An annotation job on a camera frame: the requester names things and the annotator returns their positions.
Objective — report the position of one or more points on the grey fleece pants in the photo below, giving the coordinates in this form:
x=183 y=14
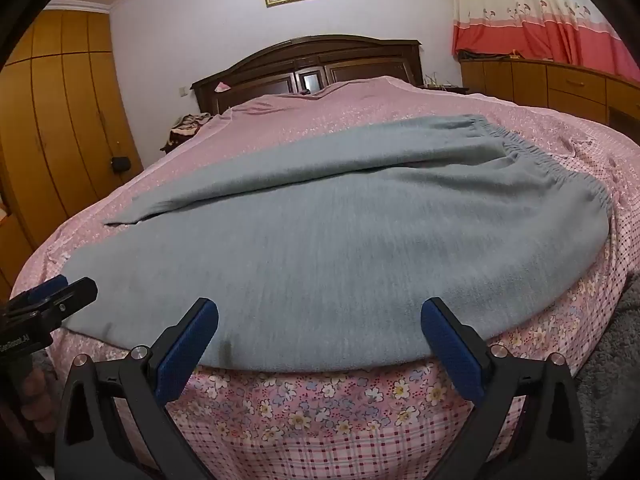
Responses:
x=320 y=253

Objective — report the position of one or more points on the red and cream curtain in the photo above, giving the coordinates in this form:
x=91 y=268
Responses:
x=572 y=32

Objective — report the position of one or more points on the person's left hand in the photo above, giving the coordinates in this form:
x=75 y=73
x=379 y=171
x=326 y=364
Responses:
x=40 y=392

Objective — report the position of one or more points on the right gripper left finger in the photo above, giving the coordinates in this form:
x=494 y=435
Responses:
x=180 y=348

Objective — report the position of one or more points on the pink floral bed cover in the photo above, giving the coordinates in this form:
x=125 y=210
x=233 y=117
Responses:
x=382 y=422

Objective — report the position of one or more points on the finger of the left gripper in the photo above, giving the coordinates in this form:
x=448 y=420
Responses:
x=47 y=289
x=64 y=303

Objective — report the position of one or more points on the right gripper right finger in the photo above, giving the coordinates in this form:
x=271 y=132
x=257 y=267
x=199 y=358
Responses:
x=461 y=351

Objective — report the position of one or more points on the black wardrobe door knob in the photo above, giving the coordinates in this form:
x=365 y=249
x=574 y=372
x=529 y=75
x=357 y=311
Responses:
x=120 y=164

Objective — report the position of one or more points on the wooden low cabinet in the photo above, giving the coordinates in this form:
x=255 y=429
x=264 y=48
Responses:
x=573 y=90

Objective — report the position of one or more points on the grey fluffy robe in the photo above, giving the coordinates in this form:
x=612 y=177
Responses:
x=608 y=391

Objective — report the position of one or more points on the clothes pile on nightstand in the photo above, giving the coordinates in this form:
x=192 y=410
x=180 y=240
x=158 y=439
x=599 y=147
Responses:
x=184 y=130

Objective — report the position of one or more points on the orange wooden wardrobe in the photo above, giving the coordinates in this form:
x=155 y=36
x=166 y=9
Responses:
x=62 y=120

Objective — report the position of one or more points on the dark wooden headboard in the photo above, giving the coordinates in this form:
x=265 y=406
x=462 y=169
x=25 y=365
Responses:
x=306 y=65

